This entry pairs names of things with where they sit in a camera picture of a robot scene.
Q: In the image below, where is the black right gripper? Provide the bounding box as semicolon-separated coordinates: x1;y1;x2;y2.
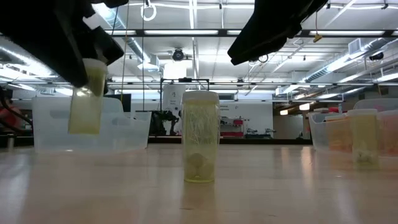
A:
228;0;327;65

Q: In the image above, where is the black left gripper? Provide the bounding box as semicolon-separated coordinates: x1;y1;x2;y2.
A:
0;0;125;88

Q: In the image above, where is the small yellow pill bottle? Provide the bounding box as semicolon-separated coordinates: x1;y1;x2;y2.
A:
182;90;221;184
347;108;379;169
68;58;108;135

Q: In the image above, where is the large orange pill bottle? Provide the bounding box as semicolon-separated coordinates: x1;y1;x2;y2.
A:
325;114;351;153
377;109;398;156

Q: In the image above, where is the clear plastic bin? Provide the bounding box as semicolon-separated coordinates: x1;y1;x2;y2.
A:
32;96;152;151
307;98;398;157

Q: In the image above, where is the black overhead beam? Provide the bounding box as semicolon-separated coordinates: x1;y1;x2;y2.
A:
107;28;398;39

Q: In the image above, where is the long ceiling light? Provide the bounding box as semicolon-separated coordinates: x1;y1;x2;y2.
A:
308;30;386;36
143;29;220;35

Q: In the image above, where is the round black ceiling device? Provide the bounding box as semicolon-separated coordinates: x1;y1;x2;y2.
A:
172;48;185;62

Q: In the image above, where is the red tool cabinet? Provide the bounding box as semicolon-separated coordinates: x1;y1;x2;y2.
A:
220;116;245;138

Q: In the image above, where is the white banner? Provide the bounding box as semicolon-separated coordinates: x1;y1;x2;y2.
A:
162;84;187;125

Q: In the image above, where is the black background robot station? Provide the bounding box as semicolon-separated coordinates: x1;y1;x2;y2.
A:
151;110;180;137

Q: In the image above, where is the silver ceiling duct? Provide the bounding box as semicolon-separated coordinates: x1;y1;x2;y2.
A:
93;2;162;72

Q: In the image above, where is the white hanging cable loop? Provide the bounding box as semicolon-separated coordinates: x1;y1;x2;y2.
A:
140;0;157;22

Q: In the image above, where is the black background stand frame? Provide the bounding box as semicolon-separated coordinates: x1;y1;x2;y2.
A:
159;77;210;138

